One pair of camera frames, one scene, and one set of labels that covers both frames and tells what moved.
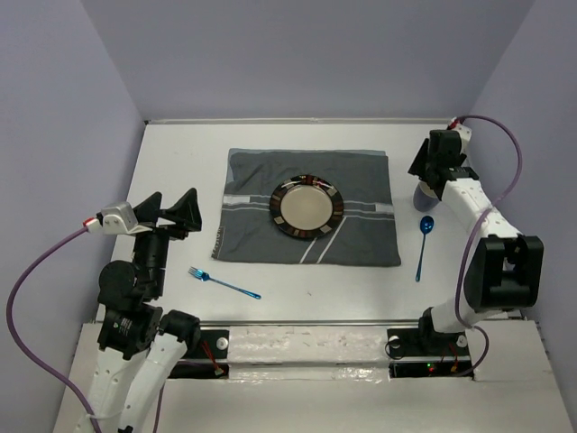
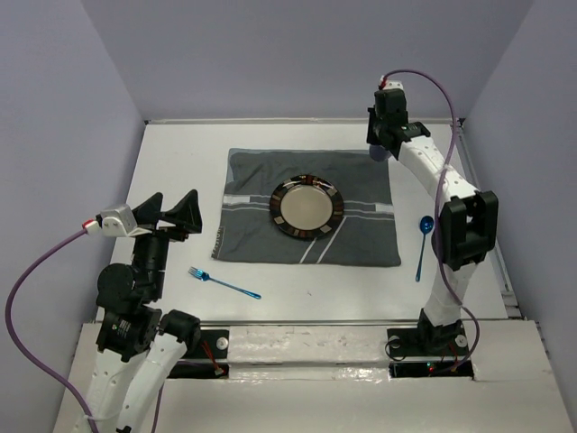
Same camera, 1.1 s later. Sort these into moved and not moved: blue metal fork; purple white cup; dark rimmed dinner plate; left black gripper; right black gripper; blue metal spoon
Moved: purple white cup; right black gripper
Not moved: blue metal fork; left black gripper; blue metal spoon; dark rimmed dinner plate
